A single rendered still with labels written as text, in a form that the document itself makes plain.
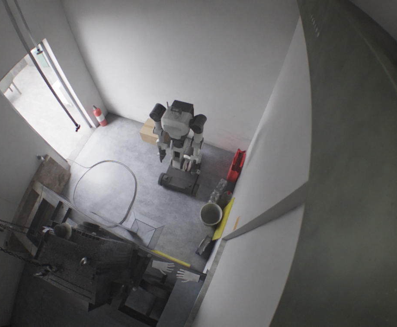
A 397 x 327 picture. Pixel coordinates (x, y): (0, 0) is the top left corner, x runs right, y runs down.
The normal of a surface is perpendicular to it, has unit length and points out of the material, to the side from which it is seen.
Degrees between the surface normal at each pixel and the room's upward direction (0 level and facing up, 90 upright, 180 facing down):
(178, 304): 0
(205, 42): 90
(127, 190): 0
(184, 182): 0
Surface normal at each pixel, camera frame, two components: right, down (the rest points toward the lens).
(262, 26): -0.36, 0.83
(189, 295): 0.01, -0.45
